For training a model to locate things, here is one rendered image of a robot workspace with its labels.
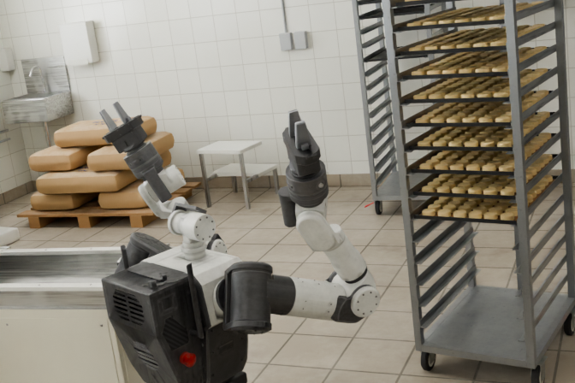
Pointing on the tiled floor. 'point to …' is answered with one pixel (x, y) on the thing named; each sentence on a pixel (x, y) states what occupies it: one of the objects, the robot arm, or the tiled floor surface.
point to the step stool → (235, 167)
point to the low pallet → (41, 218)
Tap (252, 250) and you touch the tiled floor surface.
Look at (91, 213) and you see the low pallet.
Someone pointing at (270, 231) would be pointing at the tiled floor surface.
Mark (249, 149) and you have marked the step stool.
